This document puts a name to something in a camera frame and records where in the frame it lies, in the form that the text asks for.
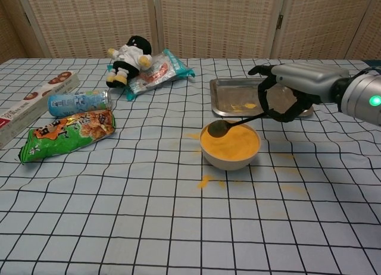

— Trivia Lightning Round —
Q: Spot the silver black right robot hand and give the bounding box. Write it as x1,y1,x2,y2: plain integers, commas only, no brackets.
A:
248,62,349,123

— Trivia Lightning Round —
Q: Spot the dark metal spoon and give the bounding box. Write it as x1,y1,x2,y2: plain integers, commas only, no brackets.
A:
207,113,268,138

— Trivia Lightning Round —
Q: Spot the stainless steel tray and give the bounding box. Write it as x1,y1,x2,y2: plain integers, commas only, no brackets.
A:
209,77,314,118

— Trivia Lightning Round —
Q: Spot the beige bowl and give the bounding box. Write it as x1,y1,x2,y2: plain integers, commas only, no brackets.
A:
199,120,262,171

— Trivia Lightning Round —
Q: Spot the woven folding screen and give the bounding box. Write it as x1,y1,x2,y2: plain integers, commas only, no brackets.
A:
0,0,381,61

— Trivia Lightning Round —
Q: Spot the teal and silver snack packet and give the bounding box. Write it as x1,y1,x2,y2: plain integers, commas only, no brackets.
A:
126,48,196,102

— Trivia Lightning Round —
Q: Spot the black and white plush doll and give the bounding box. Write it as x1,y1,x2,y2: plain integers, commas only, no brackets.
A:
106,35,154,89

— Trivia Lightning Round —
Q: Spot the blue checked tablecloth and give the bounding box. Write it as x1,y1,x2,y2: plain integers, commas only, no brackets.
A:
0,57,381,275

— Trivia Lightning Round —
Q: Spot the light blue drink can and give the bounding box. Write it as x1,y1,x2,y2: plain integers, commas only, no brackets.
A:
47,89,112,118

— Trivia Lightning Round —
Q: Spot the green snack bag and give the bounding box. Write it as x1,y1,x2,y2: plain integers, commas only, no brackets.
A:
19,108,115,165

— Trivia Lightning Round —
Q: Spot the long white cardboard box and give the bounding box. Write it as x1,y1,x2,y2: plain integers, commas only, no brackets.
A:
0,71,80,149

